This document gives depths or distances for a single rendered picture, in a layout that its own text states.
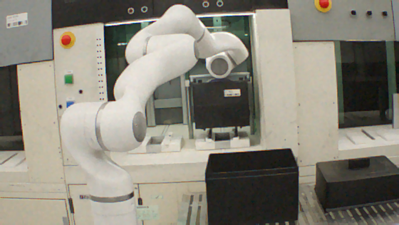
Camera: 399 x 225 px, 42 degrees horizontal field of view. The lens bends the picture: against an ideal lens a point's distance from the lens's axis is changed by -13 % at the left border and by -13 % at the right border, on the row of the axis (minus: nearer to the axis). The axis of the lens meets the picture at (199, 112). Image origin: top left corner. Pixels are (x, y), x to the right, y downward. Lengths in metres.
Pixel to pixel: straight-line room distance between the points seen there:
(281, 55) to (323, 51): 0.18
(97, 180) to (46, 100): 0.83
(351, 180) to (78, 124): 0.86
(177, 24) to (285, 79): 0.48
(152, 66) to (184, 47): 0.11
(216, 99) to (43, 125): 0.70
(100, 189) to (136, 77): 0.32
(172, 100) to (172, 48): 1.38
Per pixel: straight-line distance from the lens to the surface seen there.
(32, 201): 2.30
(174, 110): 3.01
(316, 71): 2.11
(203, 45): 1.92
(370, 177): 1.80
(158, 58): 1.60
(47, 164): 2.24
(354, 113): 2.63
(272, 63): 2.04
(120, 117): 1.34
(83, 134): 1.40
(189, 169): 2.14
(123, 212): 1.42
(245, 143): 2.32
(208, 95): 2.29
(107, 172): 1.41
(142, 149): 2.34
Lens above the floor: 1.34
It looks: 8 degrees down
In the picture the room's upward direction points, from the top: 4 degrees counter-clockwise
